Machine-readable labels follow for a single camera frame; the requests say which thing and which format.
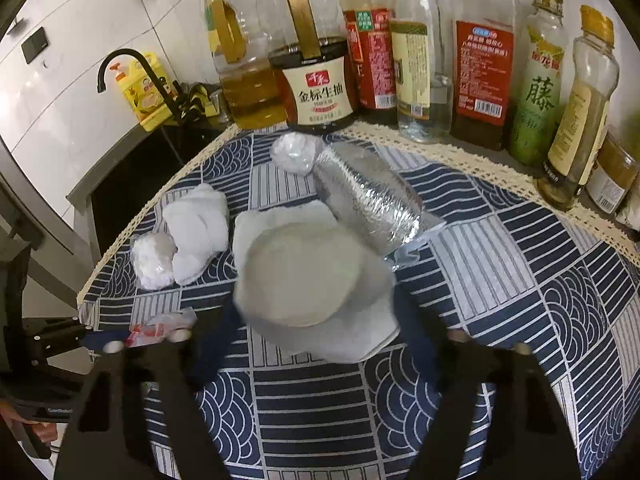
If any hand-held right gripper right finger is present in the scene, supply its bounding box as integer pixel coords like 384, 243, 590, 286
399, 304, 584, 480

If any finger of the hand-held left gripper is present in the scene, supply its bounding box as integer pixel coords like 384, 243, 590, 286
21, 316, 97, 361

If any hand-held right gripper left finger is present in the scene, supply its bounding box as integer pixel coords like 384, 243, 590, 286
54, 301, 242, 480

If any large white knit towel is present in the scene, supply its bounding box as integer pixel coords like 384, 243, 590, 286
231, 200, 402, 364

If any small white towel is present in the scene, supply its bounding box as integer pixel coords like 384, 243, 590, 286
161, 183, 232, 286

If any crushed silver foil bag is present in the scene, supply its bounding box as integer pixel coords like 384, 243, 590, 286
312, 141, 447, 272

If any person's left hand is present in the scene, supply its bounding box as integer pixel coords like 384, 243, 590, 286
0, 402, 47, 430

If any red and white wrapper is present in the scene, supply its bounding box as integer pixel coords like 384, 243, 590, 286
124, 308, 199, 350

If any blue patterned tablecloth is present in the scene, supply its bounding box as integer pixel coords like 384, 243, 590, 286
77, 120, 640, 480

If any crumpled white tissue ball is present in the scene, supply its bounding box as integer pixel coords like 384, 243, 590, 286
131, 232, 177, 291

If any dark kitchen sink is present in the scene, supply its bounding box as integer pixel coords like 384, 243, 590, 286
89, 121, 228, 257

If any crumpled white plastic ball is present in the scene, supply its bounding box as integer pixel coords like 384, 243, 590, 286
270, 132, 327, 179

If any yellow and black sponge rack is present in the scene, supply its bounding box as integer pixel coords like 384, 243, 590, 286
174, 80, 223, 127

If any yellow dish soap bottle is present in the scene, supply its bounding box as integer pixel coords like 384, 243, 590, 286
116, 51, 175, 132

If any small glass jar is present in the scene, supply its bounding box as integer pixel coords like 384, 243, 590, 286
584, 129, 640, 219

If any yellow cooking oil bottle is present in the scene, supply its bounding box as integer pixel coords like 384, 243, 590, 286
201, 0, 287, 131

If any black kitchen faucet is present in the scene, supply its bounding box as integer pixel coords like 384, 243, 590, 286
97, 48, 185, 125

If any slim bottle beige label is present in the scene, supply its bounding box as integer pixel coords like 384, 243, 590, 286
536, 5, 621, 212

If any green label oil bottle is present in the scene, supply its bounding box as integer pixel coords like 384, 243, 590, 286
506, 0, 572, 167

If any large soy sauce bottle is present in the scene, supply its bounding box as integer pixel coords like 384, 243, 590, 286
255, 0, 362, 135

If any dark bottle red label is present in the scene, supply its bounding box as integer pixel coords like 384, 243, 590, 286
449, 0, 519, 152

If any clear bottle beige label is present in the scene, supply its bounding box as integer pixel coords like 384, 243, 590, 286
389, 0, 457, 144

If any red label sauce bottle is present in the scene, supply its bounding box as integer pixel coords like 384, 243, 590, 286
341, 0, 402, 115

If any black wall socket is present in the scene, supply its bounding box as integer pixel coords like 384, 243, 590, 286
21, 27, 51, 64

